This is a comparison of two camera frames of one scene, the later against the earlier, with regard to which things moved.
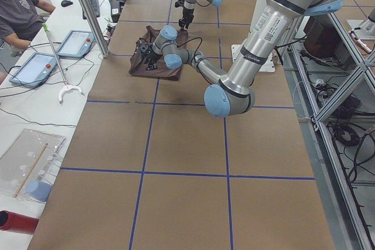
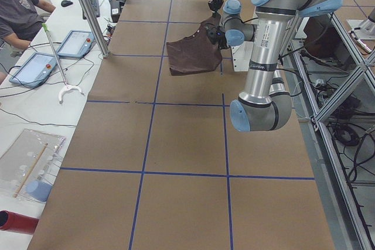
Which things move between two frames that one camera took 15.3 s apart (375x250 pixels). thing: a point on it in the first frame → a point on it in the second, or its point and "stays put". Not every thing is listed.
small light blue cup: (38, 190) stays put
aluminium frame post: (89, 10) stays put
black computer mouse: (65, 3) stays put
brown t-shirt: (139, 67) → (195, 54)
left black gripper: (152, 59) → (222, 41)
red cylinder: (13, 222) stays put
